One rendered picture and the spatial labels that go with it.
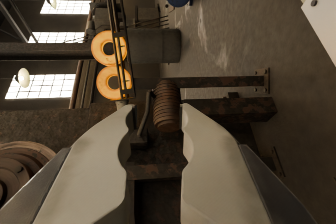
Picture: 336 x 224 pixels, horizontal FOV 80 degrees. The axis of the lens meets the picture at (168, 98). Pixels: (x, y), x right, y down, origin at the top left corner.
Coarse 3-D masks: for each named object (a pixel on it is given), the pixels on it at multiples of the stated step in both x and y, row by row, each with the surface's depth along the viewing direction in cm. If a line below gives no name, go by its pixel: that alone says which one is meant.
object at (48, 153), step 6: (6, 144) 87; (12, 144) 87; (18, 144) 87; (24, 144) 87; (30, 144) 87; (36, 144) 88; (36, 150) 86; (42, 150) 86; (48, 150) 87; (48, 156) 85
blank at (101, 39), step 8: (104, 32) 88; (96, 40) 88; (104, 40) 88; (120, 40) 89; (96, 48) 88; (96, 56) 88; (104, 56) 89; (112, 56) 89; (104, 64) 89; (112, 64) 89
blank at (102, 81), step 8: (104, 72) 89; (112, 72) 89; (120, 72) 90; (96, 80) 89; (104, 80) 89; (128, 80) 90; (104, 88) 89; (128, 88) 90; (104, 96) 90; (112, 96) 90
